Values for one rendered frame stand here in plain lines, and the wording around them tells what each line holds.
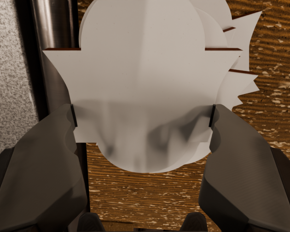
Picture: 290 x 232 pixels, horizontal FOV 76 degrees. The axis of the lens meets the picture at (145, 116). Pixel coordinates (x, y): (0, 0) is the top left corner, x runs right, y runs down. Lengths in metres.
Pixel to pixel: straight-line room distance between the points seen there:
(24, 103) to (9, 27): 0.08
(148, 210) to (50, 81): 0.23
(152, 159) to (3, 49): 0.18
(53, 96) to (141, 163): 0.13
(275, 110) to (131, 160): 0.16
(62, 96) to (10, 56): 0.06
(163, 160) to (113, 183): 0.13
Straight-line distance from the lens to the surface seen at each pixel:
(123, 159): 0.16
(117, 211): 0.33
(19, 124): 0.28
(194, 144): 0.16
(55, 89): 0.22
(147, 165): 0.16
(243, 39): 0.18
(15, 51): 0.23
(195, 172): 0.26
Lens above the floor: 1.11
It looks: 59 degrees down
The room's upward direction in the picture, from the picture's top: 180 degrees clockwise
